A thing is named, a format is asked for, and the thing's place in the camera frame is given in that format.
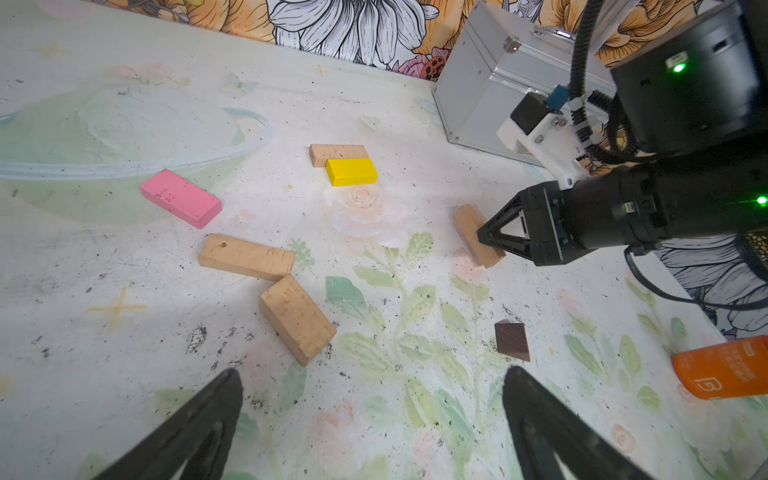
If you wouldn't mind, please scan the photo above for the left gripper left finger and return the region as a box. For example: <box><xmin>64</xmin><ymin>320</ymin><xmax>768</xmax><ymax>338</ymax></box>
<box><xmin>97</xmin><ymin>368</ymin><xmax>243</xmax><ymax>479</ymax></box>

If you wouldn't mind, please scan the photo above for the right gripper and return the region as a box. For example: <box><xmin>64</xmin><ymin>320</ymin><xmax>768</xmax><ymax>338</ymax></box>
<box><xmin>478</xmin><ymin>181</ymin><xmax>585</xmax><ymax>266</ymax></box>

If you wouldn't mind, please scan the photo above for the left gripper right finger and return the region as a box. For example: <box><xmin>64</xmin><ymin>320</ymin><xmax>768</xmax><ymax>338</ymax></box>
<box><xmin>502</xmin><ymin>366</ymin><xmax>649</xmax><ymax>479</ymax></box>

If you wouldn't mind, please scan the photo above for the yellow wood block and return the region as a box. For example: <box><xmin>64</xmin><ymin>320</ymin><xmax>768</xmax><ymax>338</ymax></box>
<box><xmin>326</xmin><ymin>158</ymin><xmax>378</xmax><ymax>187</ymax></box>

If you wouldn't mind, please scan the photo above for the pink wood block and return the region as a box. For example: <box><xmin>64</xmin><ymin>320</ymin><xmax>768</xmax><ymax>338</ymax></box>
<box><xmin>140</xmin><ymin>169</ymin><xmax>223</xmax><ymax>229</ymax></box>

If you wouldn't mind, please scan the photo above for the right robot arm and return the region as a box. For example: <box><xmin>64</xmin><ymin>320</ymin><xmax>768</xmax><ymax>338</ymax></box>
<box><xmin>477</xmin><ymin>1</ymin><xmax>767</xmax><ymax>266</ymax></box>

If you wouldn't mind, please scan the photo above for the dark brown wood block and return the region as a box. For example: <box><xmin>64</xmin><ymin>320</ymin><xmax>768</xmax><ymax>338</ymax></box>
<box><xmin>494</xmin><ymin>320</ymin><xmax>531</xmax><ymax>362</ymax></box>

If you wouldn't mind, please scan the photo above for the natural wood block with hole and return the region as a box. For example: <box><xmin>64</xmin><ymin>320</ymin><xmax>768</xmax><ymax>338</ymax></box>
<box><xmin>198</xmin><ymin>234</ymin><xmax>295</xmax><ymax>282</ymax></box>

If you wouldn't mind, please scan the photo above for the natural block behind yellow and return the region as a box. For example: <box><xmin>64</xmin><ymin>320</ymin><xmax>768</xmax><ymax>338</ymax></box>
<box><xmin>309</xmin><ymin>144</ymin><xmax>369</xmax><ymax>168</ymax></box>

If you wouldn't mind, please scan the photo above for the silver metal first-aid case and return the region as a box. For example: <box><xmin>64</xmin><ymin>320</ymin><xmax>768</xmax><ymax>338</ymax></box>
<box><xmin>431</xmin><ymin>0</ymin><xmax>619</xmax><ymax>168</ymax></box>

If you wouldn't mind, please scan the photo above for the orange plastic bottle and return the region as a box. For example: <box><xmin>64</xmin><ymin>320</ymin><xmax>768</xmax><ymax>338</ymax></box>
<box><xmin>672</xmin><ymin>335</ymin><xmax>767</xmax><ymax>400</ymax></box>

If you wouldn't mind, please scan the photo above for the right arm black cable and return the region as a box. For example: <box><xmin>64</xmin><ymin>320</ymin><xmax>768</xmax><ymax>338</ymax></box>
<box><xmin>566</xmin><ymin>0</ymin><xmax>768</xmax><ymax>313</ymax></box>

